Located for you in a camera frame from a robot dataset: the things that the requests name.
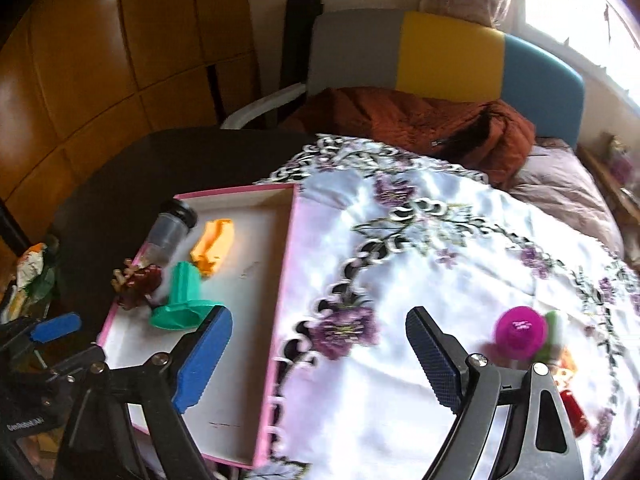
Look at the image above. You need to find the green and white toy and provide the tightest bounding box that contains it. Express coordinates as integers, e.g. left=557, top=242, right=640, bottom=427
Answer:
left=542, top=310, right=568, bottom=356

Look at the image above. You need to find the orange plastic clip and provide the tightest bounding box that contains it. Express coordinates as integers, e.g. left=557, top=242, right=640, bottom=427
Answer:
left=190, top=218, right=235, bottom=276

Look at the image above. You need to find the white chair armrest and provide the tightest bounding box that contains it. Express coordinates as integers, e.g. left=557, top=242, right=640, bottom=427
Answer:
left=220, top=82, right=307, bottom=131

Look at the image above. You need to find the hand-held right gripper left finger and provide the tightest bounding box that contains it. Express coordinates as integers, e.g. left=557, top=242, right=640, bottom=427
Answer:
left=52, top=305, right=234, bottom=480

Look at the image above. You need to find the purple box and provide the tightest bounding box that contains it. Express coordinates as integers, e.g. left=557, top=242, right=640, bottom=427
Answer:
left=605, top=135, right=636, bottom=186

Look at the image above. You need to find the magenta plastic egg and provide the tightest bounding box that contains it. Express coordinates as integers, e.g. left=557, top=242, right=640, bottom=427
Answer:
left=494, top=306, right=549, bottom=362

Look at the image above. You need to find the green plastic stamp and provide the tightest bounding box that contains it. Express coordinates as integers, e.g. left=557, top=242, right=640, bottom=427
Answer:
left=150, top=261, right=226, bottom=332

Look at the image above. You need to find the window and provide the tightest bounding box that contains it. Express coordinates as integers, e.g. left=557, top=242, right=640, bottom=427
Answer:
left=520, top=0, right=640, bottom=106

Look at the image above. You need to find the brown hair claw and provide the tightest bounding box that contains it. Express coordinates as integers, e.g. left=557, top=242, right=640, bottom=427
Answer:
left=112, top=257, right=163, bottom=311

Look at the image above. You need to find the black upright bar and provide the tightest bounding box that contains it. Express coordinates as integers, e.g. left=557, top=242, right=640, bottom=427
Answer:
left=206, top=62, right=226, bottom=126

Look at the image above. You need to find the rust brown quilted jacket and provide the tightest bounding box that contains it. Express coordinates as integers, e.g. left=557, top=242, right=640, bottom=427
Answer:
left=285, top=86, right=537, bottom=188

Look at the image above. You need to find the clear jar with black lid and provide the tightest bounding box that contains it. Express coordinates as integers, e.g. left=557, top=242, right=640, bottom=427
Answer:
left=142, top=199, right=198, bottom=266

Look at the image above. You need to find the orange white green toy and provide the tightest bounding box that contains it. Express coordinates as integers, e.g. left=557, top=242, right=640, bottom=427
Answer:
left=0, top=242, right=58, bottom=321

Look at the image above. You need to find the grey yellow blue headboard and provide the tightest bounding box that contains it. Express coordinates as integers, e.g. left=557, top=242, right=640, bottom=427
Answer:
left=306, top=8, right=586, bottom=146

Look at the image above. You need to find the white embroidered floral tablecloth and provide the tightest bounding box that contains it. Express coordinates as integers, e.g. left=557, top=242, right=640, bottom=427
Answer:
left=255, top=133, right=640, bottom=480

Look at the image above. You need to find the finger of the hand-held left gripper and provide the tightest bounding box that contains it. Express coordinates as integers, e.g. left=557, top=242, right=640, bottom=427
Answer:
left=0, top=312, right=83, bottom=356
left=44, top=346, right=108, bottom=386

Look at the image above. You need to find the red metallic cylinder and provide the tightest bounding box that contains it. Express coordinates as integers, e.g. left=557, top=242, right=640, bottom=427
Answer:
left=559, top=387, right=591, bottom=438

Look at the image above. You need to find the pinkish grey pillow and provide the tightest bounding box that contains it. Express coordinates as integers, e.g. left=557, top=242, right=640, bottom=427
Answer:
left=507, top=137, right=626, bottom=256

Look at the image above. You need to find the wooden wardrobe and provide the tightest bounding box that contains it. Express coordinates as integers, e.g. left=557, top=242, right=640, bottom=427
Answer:
left=0, top=0, right=261, bottom=261

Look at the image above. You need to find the small orange block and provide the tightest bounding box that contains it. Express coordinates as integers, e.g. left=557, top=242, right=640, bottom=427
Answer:
left=555, top=347, right=578, bottom=386

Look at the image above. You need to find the pink cardboard box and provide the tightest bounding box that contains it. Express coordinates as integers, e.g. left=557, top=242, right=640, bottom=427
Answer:
left=97, top=183, right=301, bottom=469

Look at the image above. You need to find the wooden side table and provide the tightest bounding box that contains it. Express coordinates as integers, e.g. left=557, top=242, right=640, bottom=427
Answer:
left=577, top=145, right=640, bottom=256

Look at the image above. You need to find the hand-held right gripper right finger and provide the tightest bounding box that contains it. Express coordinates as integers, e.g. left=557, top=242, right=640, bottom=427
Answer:
left=406, top=306, right=586, bottom=480

